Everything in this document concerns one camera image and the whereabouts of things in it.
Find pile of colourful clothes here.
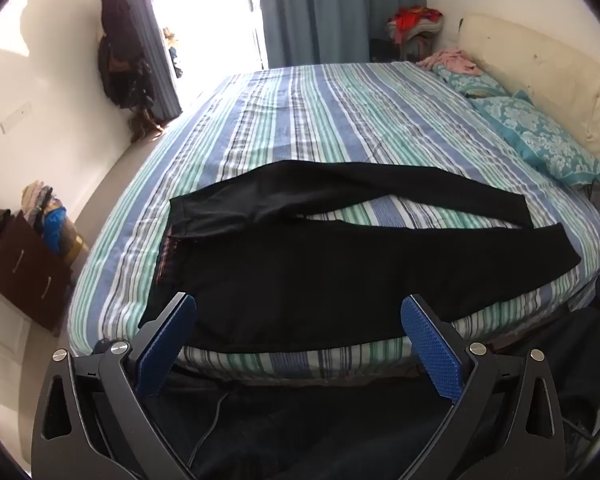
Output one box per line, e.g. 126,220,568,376
385,6,446,45

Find cream padded headboard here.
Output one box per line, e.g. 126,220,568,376
457,14,600,171

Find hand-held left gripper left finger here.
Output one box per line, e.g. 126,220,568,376
30,291,201,480

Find person's dark clothing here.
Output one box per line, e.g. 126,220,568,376
80,305,600,480

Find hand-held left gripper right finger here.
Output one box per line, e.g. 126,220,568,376
400,294,568,480

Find brown bag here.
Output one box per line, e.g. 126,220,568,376
129,106,167,144

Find blue curtain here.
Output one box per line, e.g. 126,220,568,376
256,0,427,69

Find pink cloth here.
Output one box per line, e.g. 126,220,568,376
417,49,481,76

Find black pants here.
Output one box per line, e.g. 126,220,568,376
139,160,582,354

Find hanging dark coats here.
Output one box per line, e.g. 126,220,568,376
97,0,157,111

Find dark chair under clothes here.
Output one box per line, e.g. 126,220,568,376
370,37,431,64

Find white wall switch plate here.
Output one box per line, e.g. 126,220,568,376
0,102,32,135

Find brown drawer cabinet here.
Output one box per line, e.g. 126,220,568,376
0,210,77,332

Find teal floral pillow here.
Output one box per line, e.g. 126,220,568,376
432,62,511,99
470,91,600,188

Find bed with striped sheet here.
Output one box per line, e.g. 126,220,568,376
66,62,600,386

